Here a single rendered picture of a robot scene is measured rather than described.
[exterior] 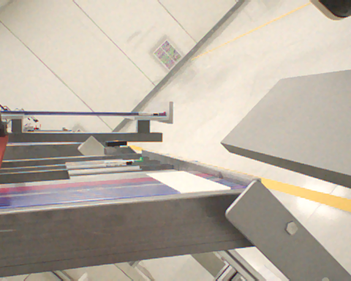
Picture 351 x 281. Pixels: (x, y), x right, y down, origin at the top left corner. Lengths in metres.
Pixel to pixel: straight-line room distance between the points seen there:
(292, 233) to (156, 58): 8.43
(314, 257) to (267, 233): 0.06
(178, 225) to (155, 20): 8.55
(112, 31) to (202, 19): 1.80
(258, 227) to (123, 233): 0.13
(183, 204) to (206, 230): 0.04
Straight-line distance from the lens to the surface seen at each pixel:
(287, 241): 0.47
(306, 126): 0.89
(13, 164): 1.13
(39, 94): 8.56
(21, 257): 0.46
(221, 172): 0.60
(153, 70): 8.80
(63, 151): 1.90
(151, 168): 0.83
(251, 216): 0.45
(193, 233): 0.48
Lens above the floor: 0.93
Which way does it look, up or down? 12 degrees down
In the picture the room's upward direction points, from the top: 45 degrees counter-clockwise
